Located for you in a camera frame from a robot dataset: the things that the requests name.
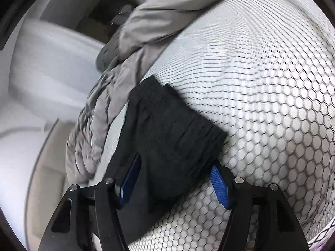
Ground grey quilted duvet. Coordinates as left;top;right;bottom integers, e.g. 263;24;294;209
65;0;246;186

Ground honeycomb patterned bed sheet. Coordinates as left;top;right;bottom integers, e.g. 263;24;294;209
94;0;335;251

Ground black pants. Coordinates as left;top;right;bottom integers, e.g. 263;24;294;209
105;76;228;213

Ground beige padded headboard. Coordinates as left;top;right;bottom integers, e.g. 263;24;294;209
25;120;76;241

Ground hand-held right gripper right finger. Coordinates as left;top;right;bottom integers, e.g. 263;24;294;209
209;165;311;251

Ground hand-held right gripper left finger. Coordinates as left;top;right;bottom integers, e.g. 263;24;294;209
38;154;143;251

